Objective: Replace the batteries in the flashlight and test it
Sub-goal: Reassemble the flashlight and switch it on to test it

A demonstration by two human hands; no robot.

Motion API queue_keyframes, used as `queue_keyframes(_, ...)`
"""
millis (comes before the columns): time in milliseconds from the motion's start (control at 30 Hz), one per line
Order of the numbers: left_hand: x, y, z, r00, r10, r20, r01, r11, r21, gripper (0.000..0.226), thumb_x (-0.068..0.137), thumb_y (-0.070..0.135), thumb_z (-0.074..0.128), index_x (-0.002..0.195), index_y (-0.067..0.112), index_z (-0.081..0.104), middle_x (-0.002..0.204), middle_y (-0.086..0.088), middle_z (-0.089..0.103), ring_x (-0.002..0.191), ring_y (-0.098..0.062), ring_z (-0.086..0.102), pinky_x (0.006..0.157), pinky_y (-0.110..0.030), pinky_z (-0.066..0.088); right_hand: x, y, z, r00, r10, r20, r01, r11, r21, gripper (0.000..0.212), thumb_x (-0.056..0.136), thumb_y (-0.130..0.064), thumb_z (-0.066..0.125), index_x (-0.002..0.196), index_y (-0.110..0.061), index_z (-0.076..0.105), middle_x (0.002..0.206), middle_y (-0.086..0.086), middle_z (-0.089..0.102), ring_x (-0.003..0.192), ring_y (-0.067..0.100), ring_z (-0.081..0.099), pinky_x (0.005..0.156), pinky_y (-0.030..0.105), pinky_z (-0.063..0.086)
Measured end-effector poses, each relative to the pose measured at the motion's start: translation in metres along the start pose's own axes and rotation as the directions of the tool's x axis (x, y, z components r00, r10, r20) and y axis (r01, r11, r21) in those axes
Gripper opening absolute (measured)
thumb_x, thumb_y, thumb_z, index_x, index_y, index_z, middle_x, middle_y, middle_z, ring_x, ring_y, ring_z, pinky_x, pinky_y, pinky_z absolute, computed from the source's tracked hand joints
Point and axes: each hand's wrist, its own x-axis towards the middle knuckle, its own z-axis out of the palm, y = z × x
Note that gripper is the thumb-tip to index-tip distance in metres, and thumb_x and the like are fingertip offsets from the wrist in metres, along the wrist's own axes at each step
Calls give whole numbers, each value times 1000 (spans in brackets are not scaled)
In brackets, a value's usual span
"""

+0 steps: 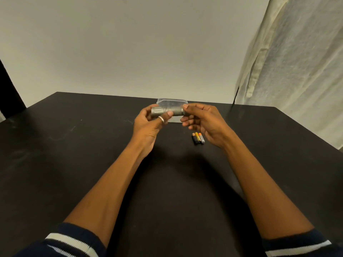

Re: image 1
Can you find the yellow battery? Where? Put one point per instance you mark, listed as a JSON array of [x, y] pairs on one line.
[[198, 137]]

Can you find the black gold battery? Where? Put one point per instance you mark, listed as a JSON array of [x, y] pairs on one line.
[[194, 138]]

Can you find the person's left forearm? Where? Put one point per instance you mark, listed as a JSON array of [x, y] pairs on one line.
[[104, 195]]

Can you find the person's left hand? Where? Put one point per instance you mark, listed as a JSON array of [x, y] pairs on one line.
[[144, 133]]

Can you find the person's right hand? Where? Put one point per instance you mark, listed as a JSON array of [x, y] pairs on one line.
[[211, 125]]

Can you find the black door frame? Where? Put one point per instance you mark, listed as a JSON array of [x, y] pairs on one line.
[[9, 93]]

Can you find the person's right forearm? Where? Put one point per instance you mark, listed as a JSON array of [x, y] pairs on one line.
[[268, 190]]

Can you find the white curtain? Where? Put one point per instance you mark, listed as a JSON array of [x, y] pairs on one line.
[[297, 61]]

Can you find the clear plastic container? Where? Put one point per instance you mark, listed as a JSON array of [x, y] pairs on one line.
[[177, 119]]

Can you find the grey metal flashlight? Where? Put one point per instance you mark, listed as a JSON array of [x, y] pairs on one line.
[[174, 111]]

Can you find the navy striped sweater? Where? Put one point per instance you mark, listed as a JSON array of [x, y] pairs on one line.
[[72, 239]]

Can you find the silver orange battery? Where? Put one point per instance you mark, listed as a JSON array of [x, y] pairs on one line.
[[201, 138]]

